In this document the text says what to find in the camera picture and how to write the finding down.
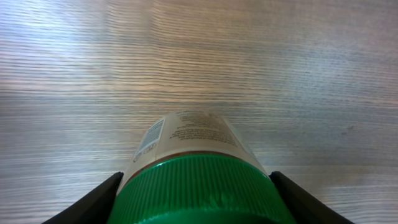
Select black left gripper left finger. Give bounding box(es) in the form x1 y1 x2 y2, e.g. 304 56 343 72
43 172 124 224

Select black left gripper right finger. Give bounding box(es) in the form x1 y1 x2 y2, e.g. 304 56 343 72
269 171 353 224

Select green lid jar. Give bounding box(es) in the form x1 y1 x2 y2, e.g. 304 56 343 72
108 111 295 223

